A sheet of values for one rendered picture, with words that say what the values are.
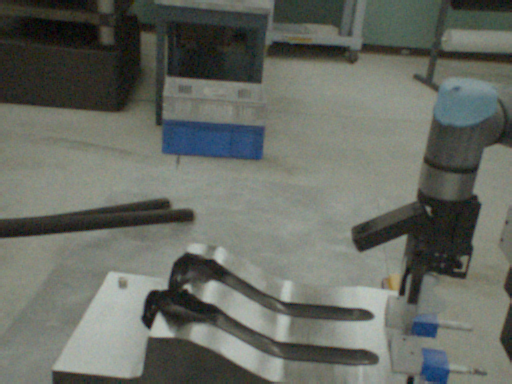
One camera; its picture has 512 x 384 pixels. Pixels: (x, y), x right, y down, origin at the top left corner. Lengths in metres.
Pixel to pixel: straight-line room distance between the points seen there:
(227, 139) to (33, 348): 3.05
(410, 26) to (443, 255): 6.57
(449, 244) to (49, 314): 0.65
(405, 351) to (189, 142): 3.22
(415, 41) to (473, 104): 6.65
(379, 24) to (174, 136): 3.82
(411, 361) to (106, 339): 0.43
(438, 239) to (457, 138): 0.15
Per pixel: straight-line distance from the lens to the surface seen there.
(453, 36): 6.36
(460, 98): 0.91
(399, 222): 0.97
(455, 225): 0.99
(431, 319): 1.07
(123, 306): 1.09
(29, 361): 1.10
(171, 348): 0.91
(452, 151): 0.92
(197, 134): 4.04
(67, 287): 1.26
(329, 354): 0.98
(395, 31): 7.48
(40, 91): 4.84
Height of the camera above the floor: 1.46
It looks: 27 degrees down
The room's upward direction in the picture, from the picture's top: 6 degrees clockwise
